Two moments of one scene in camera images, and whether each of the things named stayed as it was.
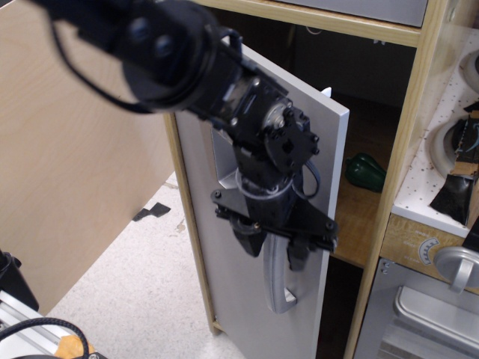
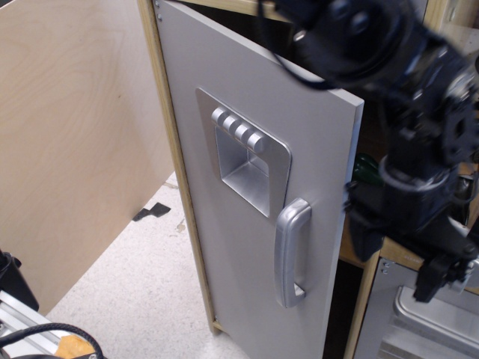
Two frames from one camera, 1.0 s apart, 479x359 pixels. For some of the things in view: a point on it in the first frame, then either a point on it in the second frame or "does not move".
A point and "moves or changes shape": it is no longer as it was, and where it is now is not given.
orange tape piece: [70, 346] does not move
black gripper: [272, 203] → [414, 197]
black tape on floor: [157, 210] does not move
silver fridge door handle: [275, 253] moves or changes shape
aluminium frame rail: [33, 340] does not move
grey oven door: [413, 315] does not move
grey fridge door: [262, 308] moves or changes shape
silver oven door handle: [441, 315] does not move
